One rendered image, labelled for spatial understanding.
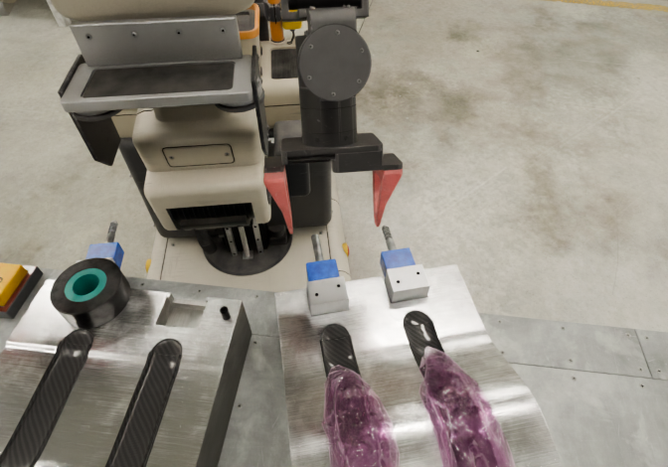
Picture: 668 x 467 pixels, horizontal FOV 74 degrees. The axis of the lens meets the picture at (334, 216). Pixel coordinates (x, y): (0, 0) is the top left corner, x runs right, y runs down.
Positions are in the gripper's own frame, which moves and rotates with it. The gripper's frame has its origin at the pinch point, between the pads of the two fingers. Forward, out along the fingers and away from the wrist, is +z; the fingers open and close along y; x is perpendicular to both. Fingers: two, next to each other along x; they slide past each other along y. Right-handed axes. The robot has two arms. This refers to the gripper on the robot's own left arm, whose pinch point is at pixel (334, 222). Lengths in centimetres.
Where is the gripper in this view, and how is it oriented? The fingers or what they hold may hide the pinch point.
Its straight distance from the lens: 49.5
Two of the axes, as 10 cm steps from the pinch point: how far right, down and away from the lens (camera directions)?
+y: 9.9, -0.8, 0.7
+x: -0.9, -3.7, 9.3
